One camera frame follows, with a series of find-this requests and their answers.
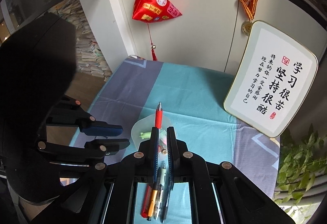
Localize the frosted plastic pen cup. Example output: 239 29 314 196
130 114 171 155

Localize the red retractable pen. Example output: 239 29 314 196
155 102 163 129

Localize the black retractable pen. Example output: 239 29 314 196
160 181 174 223

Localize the red utility knife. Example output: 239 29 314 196
141 185 152 218

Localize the clear capped pen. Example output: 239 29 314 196
140 132 151 140

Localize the orange black pen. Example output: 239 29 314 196
147 183 159 221

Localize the blue grey tablecloth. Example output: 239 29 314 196
69 54 281 224

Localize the pile of stacked papers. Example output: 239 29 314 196
48 0 112 81

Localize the red hanging zongzi ornament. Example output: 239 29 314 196
132 0 182 61

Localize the green potted plant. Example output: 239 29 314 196
273 125 326 220

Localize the framed calligraphy sign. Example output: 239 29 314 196
223 21 318 138

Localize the gold medal with ribbon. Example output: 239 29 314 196
238 0 258 36

